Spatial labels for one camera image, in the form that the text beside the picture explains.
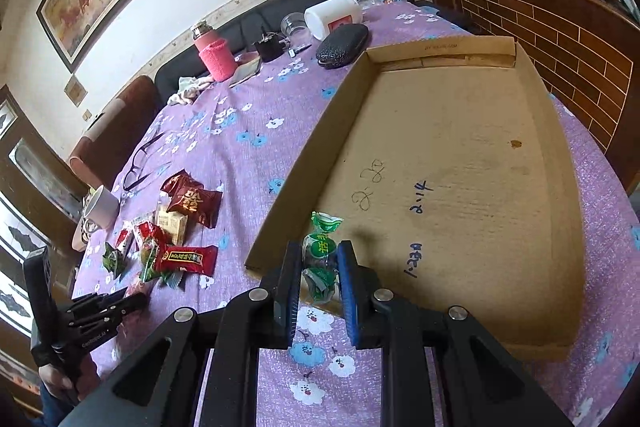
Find red long snack packet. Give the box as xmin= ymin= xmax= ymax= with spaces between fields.
xmin=154 ymin=245 xmax=218 ymax=277

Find small black cup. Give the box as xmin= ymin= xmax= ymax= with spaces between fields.
xmin=254 ymin=32 xmax=291 ymax=63

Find brown wooden chair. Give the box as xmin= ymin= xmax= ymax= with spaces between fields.
xmin=67 ymin=75 xmax=160 ymax=188

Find black leather sofa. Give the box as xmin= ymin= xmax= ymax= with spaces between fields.
xmin=154 ymin=0 xmax=413 ymax=104

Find white fabric gloves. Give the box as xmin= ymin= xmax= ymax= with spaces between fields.
xmin=167 ymin=76 xmax=214 ymax=106

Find green pea snack bag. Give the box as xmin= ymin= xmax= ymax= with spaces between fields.
xmin=139 ymin=241 xmax=183 ymax=289

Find white ceramic mug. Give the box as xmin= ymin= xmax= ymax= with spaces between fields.
xmin=72 ymin=185 xmax=120 ymax=253

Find white plastic jar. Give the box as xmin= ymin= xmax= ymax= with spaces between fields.
xmin=304 ymin=0 xmax=362 ymax=41

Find dark red foil packet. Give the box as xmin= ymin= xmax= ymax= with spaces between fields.
xmin=160 ymin=169 xmax=203 ymax=196

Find green leaf snack packet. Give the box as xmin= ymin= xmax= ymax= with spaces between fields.
xmin=102 ymin=242 xmax=129 ymax=280

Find dark red foil candy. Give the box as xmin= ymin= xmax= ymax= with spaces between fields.
xmin=167 ymin=186 xmax=222 ymax=229

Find shallow cardboard box tray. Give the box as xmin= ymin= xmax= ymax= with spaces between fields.
xmin=245 ymin=37 xmax=585 ymax=361

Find person's left hand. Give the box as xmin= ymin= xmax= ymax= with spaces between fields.
xmin=38 ymin=355 xmax=101 ymax=404

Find pink knitted sleeve bottle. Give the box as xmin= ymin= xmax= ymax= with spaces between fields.
xmin=191 ymin=20 xmax=238 ymax=82

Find green twisted candy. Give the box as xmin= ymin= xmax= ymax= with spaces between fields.
xmin=302 ymin=211 xmax=343 ymax=303

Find clear glass jar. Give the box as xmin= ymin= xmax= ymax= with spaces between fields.
xmin=280 ymin=12 xmax=307 ymax=38

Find red snack bar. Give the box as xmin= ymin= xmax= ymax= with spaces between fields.
xmin=132 ymin=221 xmax=170 ymax=253

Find purple framed eyeglasses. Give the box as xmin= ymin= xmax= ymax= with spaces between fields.
xmin=122 ymin=132 xmax=171 ymax=194

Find wooden brick-pattern counter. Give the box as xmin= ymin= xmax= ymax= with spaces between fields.
xmin=460 ymin=0 xmax=639 ymax=192

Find black glasses case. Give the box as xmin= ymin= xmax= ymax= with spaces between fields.
xmin=316 ymin=24 xmax=370 ymax=69

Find yellow gold snack box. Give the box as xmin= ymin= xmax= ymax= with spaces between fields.
xmin=154 ymin=204 xmax=189 ymax=246

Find small booklet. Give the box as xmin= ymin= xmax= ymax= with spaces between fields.
xmin=229 ymin=56 xmax=262 ymax=88

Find red white snack packet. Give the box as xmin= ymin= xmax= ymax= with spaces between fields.
xmin=115 ymin=228 xmax=134 ymax=254

